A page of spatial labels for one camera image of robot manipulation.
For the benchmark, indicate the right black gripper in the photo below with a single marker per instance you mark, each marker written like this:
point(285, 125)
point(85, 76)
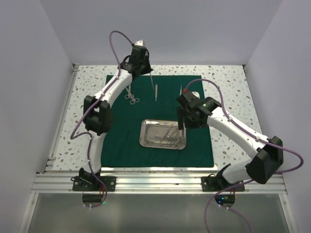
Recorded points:
point(181, 113)

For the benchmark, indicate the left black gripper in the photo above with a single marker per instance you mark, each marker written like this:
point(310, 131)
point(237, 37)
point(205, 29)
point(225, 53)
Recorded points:
point(148, 69)

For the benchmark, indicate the dark green surgical cloth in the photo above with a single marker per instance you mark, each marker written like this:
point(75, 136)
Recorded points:
point(121, 147)

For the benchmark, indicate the steel instrument tray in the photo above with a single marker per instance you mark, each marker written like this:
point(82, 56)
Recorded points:
point(162, 130)

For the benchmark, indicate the steel surgical scissors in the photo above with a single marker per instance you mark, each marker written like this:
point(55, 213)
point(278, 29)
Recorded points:
point(133, 99)

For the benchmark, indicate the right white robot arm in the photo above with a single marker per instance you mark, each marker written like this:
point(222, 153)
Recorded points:
point(265, 155)

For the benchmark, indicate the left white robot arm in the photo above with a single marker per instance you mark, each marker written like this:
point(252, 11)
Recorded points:
point(98, 118)

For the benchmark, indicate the steel needle holder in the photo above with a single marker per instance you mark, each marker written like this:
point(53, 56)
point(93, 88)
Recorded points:
point(158, 144)

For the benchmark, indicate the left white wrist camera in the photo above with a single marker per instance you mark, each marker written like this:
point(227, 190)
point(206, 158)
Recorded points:
point(140, 43)

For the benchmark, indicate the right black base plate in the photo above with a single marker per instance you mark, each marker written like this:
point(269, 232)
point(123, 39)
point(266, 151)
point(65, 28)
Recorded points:
point(212, 183)

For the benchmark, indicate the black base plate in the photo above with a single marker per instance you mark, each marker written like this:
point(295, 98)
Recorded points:
point(212, 183)
point(82, 185)

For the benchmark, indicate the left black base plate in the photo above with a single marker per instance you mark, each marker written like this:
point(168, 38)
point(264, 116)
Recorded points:
point(82, 185)

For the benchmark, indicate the aluminium mounting rail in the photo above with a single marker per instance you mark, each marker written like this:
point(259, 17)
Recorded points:
point(151, 182)

